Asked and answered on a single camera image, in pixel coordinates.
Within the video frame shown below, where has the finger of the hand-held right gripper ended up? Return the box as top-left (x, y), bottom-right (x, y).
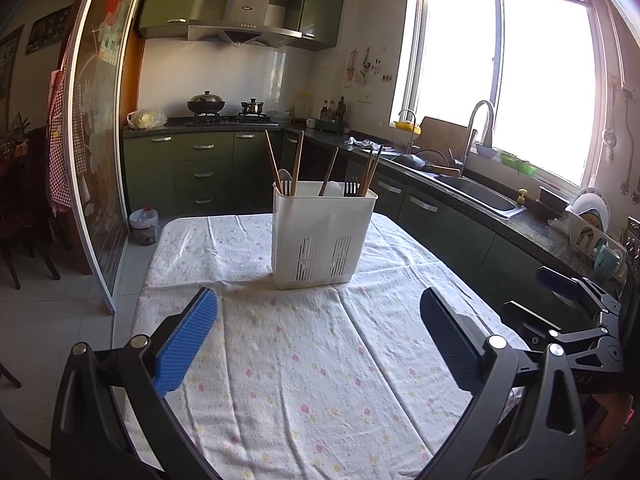
top-left (536, 266), bottom-right (623, 316)
top-left (501, 301), bottom-right (623, 366)

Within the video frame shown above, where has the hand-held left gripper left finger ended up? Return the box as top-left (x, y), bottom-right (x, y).
top-left (50, 286), bottom-right (221, 480)

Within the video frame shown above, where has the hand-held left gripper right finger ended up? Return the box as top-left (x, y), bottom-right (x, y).
top-left (415, 287), bottom-right (588, 480)

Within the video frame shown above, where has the white plastic utensil holder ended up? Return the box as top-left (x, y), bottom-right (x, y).
top-left (272, 181), bottom-right (378, 291)

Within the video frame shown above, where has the thin brown wooden chopstick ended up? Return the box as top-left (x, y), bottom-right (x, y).
top-left (265, 131), bottom-right (283, 196)

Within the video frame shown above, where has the light brown wooden chopstick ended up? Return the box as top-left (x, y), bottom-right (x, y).
top-left (320, 147), bottom-right (340, 197)

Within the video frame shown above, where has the white dish rack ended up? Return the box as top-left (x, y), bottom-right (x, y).
top-left (565, 205), bottom-right (628, 281)

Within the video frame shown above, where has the light blue mug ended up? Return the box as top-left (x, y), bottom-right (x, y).
top-left (594, 242), bottom-right (626, 281)

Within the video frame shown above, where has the dark granite countertop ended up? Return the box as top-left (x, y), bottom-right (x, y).
top-left (122, 115), bottom-right (626, 291)

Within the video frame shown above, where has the white plate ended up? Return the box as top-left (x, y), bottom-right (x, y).
top-left (572, 187), bottom-right (611, 241)

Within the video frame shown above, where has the black rectangular container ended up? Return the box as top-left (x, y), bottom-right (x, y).
top-left (539, 186), bottom-right (571, 216)

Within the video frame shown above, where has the floral white tablecloth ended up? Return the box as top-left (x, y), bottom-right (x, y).
top-left (122, 212), bottom-right (531, 480)

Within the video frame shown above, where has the steel sink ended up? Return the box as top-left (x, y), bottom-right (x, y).
top-left (432, 175), bottom-right (526, 220)

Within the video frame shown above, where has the long green base cabinet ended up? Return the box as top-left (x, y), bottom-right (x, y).
top-left (280, 132), bottom-right (608, 331)

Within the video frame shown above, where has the white trash bin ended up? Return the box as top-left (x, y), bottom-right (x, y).
top-left (129, 206), bottom-right (161, 247)

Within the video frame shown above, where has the green container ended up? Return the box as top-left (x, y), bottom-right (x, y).
top-left (500, 151), bottom-right (535, 177)

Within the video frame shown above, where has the sliding glass door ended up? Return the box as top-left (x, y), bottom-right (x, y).
top-left (65, 0), bottom-right (151, 313)

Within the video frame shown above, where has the green base cabinet with drawers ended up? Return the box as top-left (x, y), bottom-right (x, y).
top-left (122, 130), bottom-right (283, 218)

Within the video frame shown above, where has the wooden cutting board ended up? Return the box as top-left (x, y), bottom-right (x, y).
top-left (415, 116), bottom-right (478, 153)

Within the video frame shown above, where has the steel faucet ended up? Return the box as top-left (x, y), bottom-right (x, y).
top-left (457, 100), bottom-right (497, 181)

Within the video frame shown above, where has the kitchen window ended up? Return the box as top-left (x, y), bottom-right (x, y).
top-left (392, 0), bottom-right (618, 188)

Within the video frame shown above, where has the dark wooden chair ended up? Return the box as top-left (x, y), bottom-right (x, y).
top-left (0, 127), bottom-right (61, 291)

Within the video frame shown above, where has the yellow basket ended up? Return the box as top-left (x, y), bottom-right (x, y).
top-left (394, 109), bottom-right (422, 135)

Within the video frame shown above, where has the red checked apron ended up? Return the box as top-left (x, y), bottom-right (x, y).
top-left (45, 42), bottom-right (91, 216)

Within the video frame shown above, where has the gas stove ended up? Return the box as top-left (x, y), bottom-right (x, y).
top-left (185, 114), bottom-right (280, 127)

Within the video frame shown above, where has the plastic bag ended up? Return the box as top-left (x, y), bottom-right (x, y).
top-left (126, 108), bottom-right (168, 131)

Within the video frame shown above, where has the black wok with lid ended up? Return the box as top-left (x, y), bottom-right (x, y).
top-left (186, 91), bottom-right (227, 116)

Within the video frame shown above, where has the cluster of condiment bottles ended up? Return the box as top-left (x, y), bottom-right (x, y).
top-left (317, 96), bottom-right (349, 126)

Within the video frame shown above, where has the steel range hood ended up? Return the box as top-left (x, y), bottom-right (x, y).
top-left (187, 0), bottom-right (306, 48)

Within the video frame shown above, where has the black pan with wooden handle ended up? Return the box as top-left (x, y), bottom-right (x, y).
top-left (390, 152), bottom-right (461, 178)

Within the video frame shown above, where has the framed wall picture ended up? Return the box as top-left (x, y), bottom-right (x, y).
top-left (0, 25), bottom-right (25, 111)

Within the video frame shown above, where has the dark wall picture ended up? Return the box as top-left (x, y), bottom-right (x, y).
top-left (25, 6), bottom-right (73, 56)

